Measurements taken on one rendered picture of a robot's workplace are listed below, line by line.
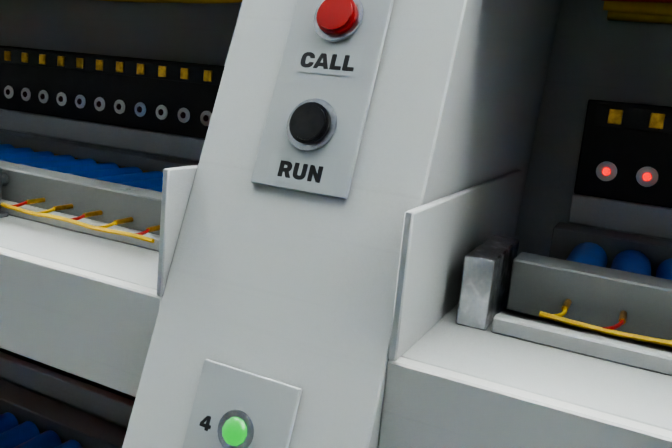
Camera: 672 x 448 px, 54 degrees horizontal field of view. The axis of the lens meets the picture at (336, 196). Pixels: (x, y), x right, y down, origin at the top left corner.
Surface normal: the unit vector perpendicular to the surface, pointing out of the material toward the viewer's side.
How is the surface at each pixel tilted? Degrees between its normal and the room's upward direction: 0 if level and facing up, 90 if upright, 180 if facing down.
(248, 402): 90
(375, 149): 90
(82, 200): 109
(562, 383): 19
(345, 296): 90
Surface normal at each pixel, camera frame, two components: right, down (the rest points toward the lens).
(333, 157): -0.38, -0.22
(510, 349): 0.10, -0.98
